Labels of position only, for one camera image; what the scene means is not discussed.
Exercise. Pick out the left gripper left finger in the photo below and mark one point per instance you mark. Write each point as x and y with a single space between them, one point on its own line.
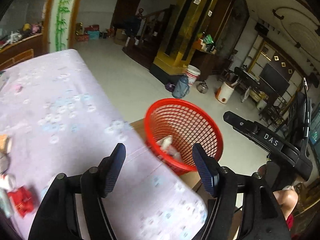
57 217

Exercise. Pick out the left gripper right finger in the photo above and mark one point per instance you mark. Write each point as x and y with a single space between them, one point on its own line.
262 217

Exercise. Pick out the red printed paper box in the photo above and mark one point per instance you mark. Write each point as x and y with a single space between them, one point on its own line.
22 200

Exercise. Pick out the person right hand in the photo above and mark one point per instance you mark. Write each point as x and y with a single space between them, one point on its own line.
287 198

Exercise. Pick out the black television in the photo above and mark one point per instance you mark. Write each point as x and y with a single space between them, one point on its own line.
272 82

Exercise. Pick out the white orange appliance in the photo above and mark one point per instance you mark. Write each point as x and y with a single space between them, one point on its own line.
224 92

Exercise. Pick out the metal kettle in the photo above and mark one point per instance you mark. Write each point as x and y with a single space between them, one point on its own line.
202 87

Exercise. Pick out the floral purple bed sheet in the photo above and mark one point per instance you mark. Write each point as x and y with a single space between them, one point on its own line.
63 122

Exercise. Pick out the red plastic mesh basket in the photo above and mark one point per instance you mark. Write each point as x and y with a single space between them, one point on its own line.
188 125

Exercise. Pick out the white paint bucket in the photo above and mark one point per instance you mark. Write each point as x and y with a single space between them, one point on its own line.
192 73

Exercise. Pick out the blue thermos jug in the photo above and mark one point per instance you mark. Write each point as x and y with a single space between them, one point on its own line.
182 88

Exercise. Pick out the pink crumpled ball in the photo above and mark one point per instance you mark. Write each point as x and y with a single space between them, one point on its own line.
18 88

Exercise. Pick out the wooden headboard shelf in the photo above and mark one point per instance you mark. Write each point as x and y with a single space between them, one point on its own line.
21 51

